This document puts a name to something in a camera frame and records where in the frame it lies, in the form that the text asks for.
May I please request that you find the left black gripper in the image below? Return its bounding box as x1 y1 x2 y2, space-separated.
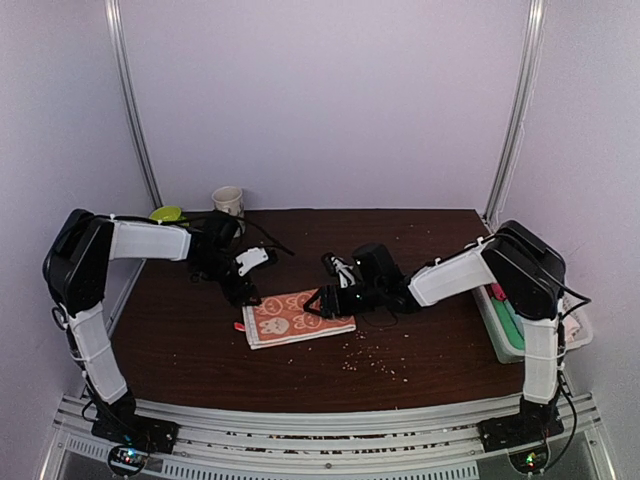
194 250 262 308

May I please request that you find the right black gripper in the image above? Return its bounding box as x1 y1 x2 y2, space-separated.
304 280 385 318

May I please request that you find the orange patterned towel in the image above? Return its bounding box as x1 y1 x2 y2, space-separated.
234 289 356 350

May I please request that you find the pink microfiber towel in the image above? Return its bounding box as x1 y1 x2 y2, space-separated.
490 283 507 302

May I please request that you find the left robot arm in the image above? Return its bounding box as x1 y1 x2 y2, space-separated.
42 209 272 453

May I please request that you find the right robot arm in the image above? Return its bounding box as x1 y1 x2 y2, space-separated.
303 220 566 451

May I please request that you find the beige ceramic mug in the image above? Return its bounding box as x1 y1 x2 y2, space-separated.
211 186 246 238

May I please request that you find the green plastic bowl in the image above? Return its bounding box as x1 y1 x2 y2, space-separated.
149 206 182 223

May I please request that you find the green rolled towel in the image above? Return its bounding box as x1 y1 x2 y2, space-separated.
490 297 524 350

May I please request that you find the white plastic basket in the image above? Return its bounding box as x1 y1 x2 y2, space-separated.
472 287 594 364

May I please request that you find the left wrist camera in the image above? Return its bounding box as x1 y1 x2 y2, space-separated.
234 247 278 277

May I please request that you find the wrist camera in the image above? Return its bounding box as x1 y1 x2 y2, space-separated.
234 247 278 277
321 243 401 289

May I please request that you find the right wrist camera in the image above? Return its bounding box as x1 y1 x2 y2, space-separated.
321 243 401 289

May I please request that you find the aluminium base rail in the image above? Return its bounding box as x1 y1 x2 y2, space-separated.
35 394 623 479

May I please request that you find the right aluminium frame post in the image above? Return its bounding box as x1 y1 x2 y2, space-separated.
483 0 547 230

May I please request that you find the aluminium frame post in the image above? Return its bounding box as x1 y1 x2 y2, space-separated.
483 0 547 230
104 0 163 208

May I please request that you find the left aluminium frame post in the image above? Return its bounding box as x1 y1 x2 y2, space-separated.
104 0 163 208

